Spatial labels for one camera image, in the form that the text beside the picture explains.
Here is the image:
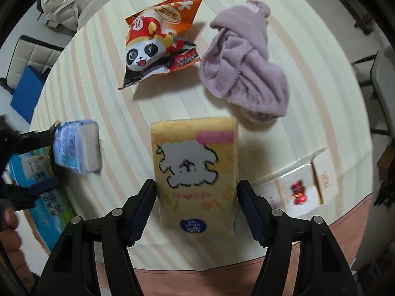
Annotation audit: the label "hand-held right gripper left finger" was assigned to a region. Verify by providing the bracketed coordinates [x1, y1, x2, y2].
[35, 178, 158, 296]

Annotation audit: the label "black frame white chair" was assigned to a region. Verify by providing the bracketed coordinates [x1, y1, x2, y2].
[0, 35, 66, 97]

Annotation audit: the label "plain white packet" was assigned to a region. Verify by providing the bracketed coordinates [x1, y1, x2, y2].
[255, 181, 286, 208]

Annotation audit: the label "white packet red figure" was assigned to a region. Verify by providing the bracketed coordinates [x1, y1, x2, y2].
[276, 163, 323, 217]

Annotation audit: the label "white chair black legs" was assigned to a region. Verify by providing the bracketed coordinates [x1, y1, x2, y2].
[351, 49, 395, 136]

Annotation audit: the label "purple fleece towel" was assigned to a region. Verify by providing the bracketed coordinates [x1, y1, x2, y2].
[199, 0, 290, 123]

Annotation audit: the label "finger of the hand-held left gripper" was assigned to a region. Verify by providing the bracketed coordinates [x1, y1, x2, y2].
[17, 120, 60, 154]
[6, 176, 60, 211]

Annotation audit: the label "orange panda snack bag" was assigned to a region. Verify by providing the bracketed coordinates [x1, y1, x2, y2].
[118, 0, 203, 91]

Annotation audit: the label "blue board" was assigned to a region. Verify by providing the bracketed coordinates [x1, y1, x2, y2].
[10, 66, 47, 124]

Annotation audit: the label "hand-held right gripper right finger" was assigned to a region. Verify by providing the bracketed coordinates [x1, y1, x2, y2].
[237, 180, 353, 296]

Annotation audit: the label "blue printed tissue pack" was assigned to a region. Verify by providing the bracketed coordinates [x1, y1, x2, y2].
[24, 187, 78, 252]
[9, 147, 55, 188]

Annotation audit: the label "white padded jacket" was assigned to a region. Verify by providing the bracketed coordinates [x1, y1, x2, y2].
[36, 0, 145, 35]

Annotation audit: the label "person's left hand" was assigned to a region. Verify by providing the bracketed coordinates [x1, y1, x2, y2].
[0, 206, 23, 286]

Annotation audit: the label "white packet gold print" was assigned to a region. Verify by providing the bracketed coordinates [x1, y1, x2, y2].
[311, 148, 336, 204]

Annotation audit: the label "dark wooden furniture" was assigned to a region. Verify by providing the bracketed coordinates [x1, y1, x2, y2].
[327, 0, 381, 36]

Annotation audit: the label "small blue tissue pack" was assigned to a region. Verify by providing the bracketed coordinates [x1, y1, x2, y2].
[52, 119, 103, 174]

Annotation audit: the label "striped tablecloth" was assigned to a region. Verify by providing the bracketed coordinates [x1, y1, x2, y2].
[29, 0, 373, 269]

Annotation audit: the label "yellow tissue pack dog print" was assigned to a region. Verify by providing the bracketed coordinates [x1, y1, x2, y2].
[150, 117, 239, 236]

